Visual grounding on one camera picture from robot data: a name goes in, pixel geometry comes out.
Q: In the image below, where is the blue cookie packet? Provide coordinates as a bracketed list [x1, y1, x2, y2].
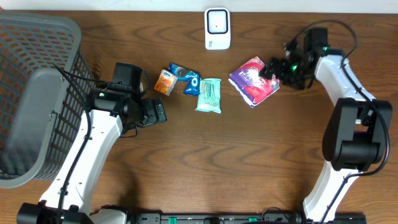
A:
[169, 63, 201, 96]

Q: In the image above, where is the white barcode scanner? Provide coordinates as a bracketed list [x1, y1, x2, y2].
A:
[204, 7, 231, 50]

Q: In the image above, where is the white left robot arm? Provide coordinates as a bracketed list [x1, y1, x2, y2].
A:
[16, 88, 167, 223]

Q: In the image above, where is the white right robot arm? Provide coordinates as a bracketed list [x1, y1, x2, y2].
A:
[259, 47, 392, 223]

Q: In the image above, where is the teal wipes packet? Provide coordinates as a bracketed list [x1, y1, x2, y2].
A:
[195, 78, 221, 114]

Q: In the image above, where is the grey plastic basket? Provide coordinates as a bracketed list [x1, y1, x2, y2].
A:
[1, 11, 94, 189]

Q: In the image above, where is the purple snack package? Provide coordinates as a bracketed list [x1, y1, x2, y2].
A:
[228, 56, 280, 108]

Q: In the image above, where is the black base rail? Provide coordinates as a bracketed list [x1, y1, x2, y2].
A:
[130, 211, 314, 224]

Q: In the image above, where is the orange tissue pack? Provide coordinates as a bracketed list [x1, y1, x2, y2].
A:
[154, 70, 178, 96]

